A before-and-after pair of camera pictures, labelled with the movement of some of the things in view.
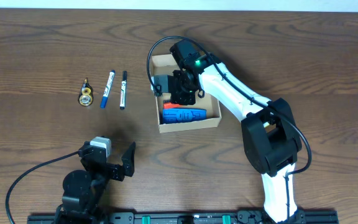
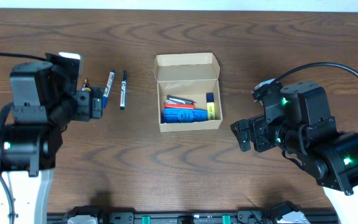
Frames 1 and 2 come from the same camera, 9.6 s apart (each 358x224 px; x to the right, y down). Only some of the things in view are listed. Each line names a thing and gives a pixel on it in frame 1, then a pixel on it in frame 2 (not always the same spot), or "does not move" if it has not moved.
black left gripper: x=127 y=162 -> x=83 y=110
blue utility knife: x=178 y=115 does not move
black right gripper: x=178 y=98 -> x=258 y=126
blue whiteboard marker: x=110 y=79 does not move
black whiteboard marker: x=122 y=104 does not move
